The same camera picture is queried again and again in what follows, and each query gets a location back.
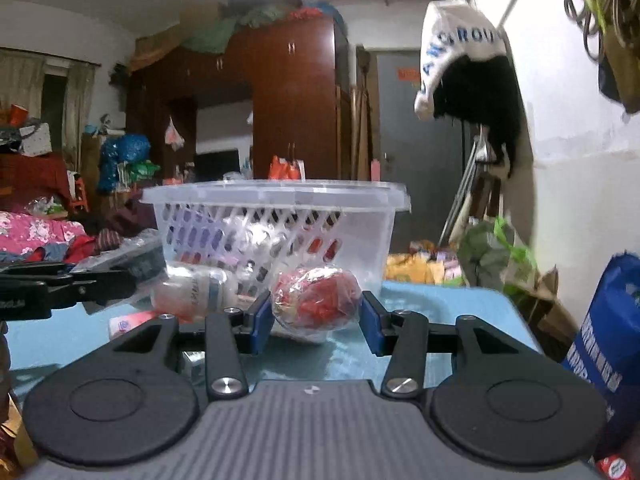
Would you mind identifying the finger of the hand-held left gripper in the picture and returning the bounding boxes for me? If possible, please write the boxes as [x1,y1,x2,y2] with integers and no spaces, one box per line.
[0,262,83,281]
[46,269,142,315]

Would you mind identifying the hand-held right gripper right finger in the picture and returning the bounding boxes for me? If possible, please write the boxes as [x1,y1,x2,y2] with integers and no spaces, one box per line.
[360,291,532,400]

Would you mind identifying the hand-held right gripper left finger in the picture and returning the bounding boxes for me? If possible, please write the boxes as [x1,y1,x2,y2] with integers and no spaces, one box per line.
[107,291,275,402]

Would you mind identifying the black white patterned packet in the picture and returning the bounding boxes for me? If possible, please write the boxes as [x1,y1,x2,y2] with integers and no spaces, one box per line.
[70,230,169,307]

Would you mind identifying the red round packet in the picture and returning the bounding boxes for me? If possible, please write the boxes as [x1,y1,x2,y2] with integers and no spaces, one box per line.
[271,266,362,332]

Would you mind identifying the white plastic lattice basket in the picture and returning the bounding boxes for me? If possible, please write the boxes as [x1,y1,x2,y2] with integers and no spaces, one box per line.
[140,178,412,343]

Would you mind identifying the pink floral blanket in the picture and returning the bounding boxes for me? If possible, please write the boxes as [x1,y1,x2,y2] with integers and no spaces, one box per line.
[0,211,89,262]

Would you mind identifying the pink wrapped packet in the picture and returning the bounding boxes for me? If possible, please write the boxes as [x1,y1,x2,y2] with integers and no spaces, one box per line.
[107,309,162,342]

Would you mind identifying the maroon cloth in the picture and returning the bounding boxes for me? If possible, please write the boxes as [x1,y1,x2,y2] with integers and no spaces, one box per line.
[80,195,162,257]

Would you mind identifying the white labelled clear packet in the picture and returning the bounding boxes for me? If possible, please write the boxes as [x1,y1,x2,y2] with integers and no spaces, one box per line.
[150,262,242,324]

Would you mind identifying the snack packets on floor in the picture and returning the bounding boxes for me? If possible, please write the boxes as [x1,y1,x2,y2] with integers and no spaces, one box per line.
[385,241,467,287]

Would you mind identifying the red cloth covered furniture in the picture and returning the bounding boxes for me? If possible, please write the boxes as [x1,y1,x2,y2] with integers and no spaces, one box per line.
[0,154,72,207]

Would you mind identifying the white patterned gift bag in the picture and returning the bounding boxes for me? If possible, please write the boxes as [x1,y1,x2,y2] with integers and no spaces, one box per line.
[17,122,53,157]

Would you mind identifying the blue plastic bags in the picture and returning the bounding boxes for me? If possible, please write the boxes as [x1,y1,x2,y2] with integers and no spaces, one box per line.
[97,134,152,194]

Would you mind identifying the green plastic bag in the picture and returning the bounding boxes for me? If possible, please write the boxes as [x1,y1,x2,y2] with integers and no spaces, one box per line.
[457,216,538,297]

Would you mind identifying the red packets by wardrobe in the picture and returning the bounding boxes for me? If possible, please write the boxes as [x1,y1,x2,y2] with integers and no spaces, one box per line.
[269,155,307,181]

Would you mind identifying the black television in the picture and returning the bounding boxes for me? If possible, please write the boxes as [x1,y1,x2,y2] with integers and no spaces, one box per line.
[194,149,241,184]

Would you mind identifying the grey door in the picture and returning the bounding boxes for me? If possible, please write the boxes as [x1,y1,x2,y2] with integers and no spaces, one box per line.
[375,50,469,257]

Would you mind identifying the beige curtain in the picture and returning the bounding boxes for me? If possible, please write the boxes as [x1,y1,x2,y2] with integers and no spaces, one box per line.
[62,62,96,162]
[0,51,47,122]

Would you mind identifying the metal crutches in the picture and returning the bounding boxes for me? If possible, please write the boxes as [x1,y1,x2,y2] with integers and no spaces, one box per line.
[439,132,497,247]

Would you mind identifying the white hanging plastic bag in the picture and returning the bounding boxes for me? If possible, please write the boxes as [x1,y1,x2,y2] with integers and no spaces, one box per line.
[165,116,185,151]

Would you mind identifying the brown paper bag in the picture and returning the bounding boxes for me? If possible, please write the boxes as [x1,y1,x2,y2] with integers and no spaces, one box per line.
[505,265,579,357]

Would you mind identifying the brown wooden wardrobe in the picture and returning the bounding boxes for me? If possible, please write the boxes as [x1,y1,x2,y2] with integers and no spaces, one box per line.
[125,14,353,187]

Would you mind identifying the wooden sticks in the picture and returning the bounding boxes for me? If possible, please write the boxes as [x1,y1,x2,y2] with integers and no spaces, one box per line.
[350,46,377,182]

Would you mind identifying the blue printed tote bag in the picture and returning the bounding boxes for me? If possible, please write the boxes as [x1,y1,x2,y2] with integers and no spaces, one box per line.
[560,251,640,461]

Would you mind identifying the black hanging garment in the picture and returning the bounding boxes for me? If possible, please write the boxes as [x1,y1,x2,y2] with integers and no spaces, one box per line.
[432,55,524,179]

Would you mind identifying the red cardboard box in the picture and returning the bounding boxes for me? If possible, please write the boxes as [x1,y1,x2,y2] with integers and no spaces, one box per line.
[595,454,637,480]

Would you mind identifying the green cloth on wardrobe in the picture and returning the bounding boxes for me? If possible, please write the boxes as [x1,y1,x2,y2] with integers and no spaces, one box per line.
[182,4,302,54]

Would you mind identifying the white lettered hanging garment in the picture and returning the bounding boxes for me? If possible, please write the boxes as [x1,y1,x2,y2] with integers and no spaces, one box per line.
[414,0,508,121]

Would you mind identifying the olive hanging bag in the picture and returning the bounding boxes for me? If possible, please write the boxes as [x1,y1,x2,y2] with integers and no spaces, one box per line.
[597,25,640,114]

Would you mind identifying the hanging cable bundle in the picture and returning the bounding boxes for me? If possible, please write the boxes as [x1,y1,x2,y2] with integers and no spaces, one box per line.
[565,0,640,61]

